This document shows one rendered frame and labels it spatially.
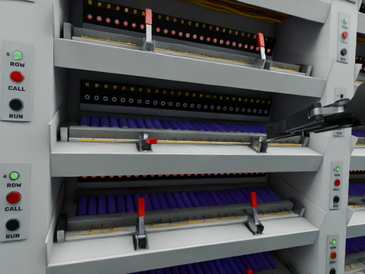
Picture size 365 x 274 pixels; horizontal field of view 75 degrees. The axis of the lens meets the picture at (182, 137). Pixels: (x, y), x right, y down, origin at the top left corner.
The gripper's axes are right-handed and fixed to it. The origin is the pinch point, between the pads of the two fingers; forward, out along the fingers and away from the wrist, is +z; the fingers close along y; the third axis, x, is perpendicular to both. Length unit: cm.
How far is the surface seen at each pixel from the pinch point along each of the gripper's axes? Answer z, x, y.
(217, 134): 10.3, 0.6, -9.4
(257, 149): 7.2, -3.2, -1.0
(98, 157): 6.7, -5.1, -35.0
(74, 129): 10.0, 0.3, -39.5
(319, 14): 0.8, 29.9, 15.2
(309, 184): 11.6, -11.8, 18.0
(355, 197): 15.7, -16.7, 40.7
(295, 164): 7.6, -6.6, 9.8
